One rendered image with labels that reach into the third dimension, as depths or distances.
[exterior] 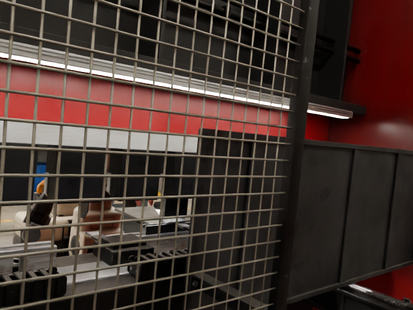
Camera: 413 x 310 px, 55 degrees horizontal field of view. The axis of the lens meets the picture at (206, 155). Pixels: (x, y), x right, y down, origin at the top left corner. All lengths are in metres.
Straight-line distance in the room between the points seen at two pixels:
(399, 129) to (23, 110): 1.44
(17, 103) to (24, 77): 0.07
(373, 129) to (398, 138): 0.12
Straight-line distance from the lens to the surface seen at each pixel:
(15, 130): 1.14
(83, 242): 2.02
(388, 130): 1.88
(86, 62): 0.99
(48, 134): 1.17
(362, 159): 1.33
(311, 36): 0.65
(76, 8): 1.16
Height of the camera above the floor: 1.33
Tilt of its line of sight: 3 degrees down
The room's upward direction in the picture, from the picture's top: 5 degrees clockwise
